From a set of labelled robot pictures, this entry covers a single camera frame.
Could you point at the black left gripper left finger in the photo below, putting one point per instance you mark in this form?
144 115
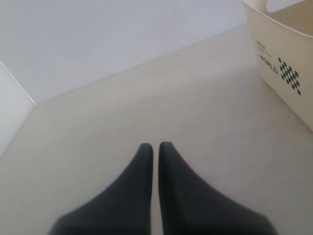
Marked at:
123 208

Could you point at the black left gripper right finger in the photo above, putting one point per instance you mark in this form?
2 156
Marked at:
190 206

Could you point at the cream plastic bin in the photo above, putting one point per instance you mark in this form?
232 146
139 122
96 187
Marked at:
283 43

